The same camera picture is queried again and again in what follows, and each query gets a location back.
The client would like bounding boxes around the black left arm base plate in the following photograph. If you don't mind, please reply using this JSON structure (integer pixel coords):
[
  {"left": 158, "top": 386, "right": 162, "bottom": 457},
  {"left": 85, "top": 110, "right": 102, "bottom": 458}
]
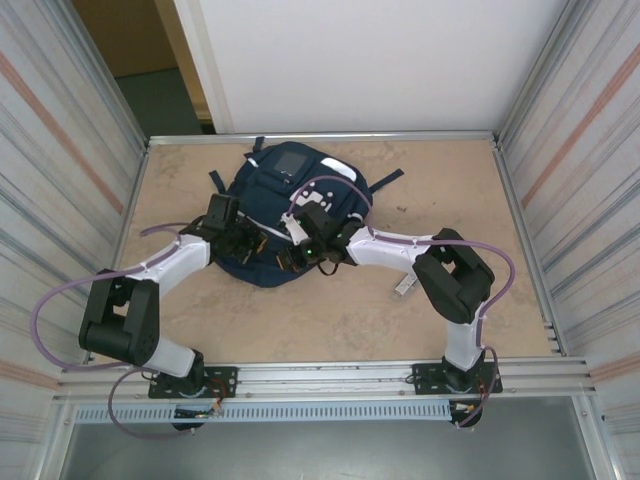
[{"left": 147, "top": 364, "right": 239, "bottom": 400}]

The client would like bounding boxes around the white door frame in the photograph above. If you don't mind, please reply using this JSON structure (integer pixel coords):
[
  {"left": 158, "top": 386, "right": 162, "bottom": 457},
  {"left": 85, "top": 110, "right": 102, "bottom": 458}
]
[{"left": 172, "top": 0, "right": 236, "bottom": 135}]

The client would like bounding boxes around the navy blue backpack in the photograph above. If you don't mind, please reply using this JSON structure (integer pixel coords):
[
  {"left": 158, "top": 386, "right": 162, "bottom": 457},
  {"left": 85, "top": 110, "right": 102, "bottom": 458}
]
[{"left": 208, "top": 135, "right": 406, "bottom": 289}]

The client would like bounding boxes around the grey slotted cable duct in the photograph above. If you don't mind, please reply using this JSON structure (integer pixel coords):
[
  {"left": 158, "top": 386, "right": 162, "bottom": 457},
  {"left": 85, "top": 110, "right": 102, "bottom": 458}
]
[{"left": 73, "top": 403, "right": 454, "bottom": 424}]

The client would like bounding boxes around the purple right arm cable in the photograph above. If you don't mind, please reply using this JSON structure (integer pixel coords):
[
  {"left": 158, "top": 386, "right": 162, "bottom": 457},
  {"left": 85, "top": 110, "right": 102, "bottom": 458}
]
[{"left": 288, "top": 174, "right": 518, "bottom": 430}]

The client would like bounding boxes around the grey metal shelf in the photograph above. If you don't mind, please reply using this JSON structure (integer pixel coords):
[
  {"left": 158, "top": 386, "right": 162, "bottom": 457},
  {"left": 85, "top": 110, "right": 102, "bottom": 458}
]
[{"left": 59, "top": 423, "right": 601, "bottom": 480}]

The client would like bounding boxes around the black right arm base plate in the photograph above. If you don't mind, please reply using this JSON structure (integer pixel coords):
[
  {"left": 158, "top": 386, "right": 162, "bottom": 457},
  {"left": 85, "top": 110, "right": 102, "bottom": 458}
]
[{"left": 409, "top": 361, "right": 502, "bottom": 397}]

